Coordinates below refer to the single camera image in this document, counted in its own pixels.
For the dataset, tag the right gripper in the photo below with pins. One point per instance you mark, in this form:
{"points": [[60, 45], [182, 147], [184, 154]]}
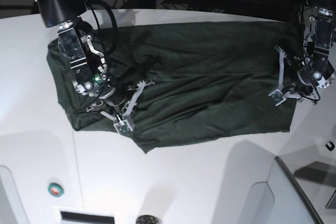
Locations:
{"points": [[117, 100]]}

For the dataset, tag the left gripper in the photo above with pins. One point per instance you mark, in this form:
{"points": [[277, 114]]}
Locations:
{"points": [[301, 83]]}

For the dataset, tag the dark green t-shirt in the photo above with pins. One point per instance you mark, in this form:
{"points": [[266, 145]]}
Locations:
{"points": [[208, 80]]}

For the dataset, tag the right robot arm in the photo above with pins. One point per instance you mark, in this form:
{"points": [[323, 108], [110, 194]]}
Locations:
{"points": [[84, 62]]}

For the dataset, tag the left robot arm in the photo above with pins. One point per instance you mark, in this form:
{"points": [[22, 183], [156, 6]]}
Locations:
{"points": [[313, 71]]}

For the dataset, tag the black U-shaped hook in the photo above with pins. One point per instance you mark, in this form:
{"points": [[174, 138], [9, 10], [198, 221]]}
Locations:
{"points": [[330, 146]]}

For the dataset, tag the grey metal tray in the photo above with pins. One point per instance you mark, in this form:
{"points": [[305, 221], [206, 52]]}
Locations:
{"points": [[315, 180]]}

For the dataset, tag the green tape roll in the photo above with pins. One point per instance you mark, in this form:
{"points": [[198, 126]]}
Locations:
{"points": [[55, 190]]}

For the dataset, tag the black perforated round object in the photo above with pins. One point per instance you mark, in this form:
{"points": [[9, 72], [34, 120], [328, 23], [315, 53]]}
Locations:
{"points": [[147, 219]]}

